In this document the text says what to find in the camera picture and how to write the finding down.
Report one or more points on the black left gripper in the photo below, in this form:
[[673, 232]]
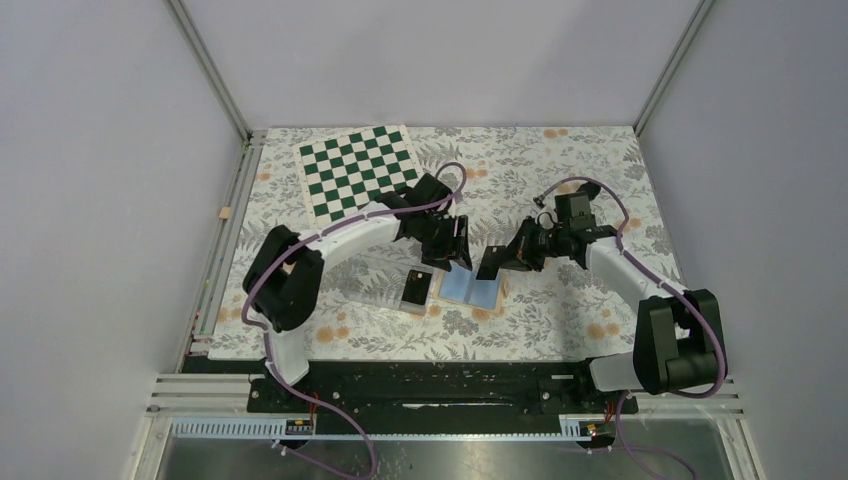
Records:
[[453, 247]]

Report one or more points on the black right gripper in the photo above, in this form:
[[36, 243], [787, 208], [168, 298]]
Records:
[[519, 254]]

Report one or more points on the single black credit card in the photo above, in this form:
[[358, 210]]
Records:
[[490, 263]]

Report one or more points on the beige leather card holder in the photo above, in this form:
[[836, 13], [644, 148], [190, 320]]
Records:
[[460, 286]]

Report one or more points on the stack of credit cards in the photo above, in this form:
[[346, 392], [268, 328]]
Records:
[[417, 287]]

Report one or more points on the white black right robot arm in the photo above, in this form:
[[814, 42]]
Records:
[[677, 344]]

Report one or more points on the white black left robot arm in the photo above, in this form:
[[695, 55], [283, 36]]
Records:
[[283, 282]]

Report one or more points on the clear plastic card box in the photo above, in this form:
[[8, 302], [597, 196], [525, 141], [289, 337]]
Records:
[[378, 282]]

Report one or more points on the green white checkerboard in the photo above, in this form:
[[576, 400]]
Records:
[[343, 172]]

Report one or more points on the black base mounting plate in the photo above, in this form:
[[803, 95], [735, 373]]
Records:
[[464, 392]]

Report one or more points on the aluminium frame rail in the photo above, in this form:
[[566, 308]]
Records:
[[197, 385]]

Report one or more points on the white slotted cable duct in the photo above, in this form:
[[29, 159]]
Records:
[[558, 428]]

